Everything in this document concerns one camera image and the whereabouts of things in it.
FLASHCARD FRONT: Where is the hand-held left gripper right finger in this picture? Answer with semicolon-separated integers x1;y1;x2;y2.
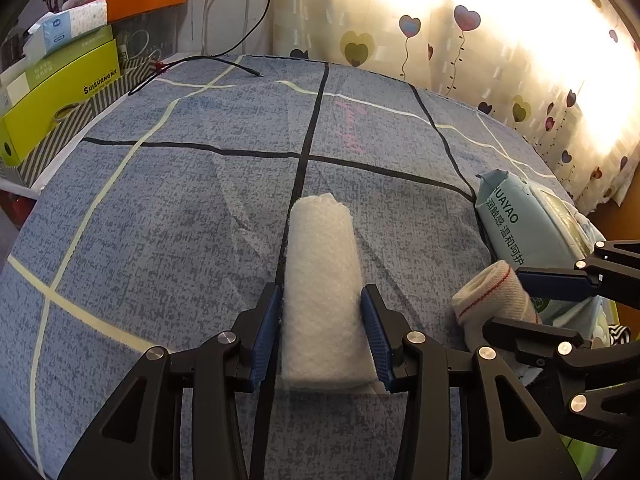
360;283;584;480

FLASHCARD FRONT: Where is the dark box with cup print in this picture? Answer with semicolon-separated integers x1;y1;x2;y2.
112;10;177;67

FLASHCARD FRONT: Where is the red container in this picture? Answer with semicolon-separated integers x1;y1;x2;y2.
0;195;38;228

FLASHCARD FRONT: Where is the black cable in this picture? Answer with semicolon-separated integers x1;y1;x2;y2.
127;0;275;97

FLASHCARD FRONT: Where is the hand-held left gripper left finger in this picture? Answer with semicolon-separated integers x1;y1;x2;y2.
56;282;282;480

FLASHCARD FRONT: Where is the wet wipes pack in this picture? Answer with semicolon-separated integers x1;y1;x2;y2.
474;170;608;326

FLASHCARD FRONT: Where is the blue white tissue pack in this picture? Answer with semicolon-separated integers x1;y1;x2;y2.
22;0;108;58

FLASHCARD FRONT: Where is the heart print curtain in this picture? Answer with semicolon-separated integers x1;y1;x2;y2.
272;0;638;211

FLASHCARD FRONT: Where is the blue plaid bedsheet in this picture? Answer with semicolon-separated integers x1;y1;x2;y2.
0;54;606;480

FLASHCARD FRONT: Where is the lime green box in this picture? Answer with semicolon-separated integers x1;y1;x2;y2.
0;52;121;166

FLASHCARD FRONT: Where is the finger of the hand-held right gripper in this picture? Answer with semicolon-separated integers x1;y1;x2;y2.
481;316;640;452
516;240;640;307

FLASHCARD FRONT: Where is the rolled black white striped sock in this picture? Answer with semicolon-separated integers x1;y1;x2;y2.
606;324;635;347

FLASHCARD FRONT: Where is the cream sock with red stripe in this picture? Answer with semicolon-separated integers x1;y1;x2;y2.
451;260;543;361

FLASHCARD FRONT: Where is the striped cardboard box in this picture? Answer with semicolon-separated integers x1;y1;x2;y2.
15;55;161;186

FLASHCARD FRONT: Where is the flat light green box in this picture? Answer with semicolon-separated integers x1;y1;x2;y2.
0;25;116;111

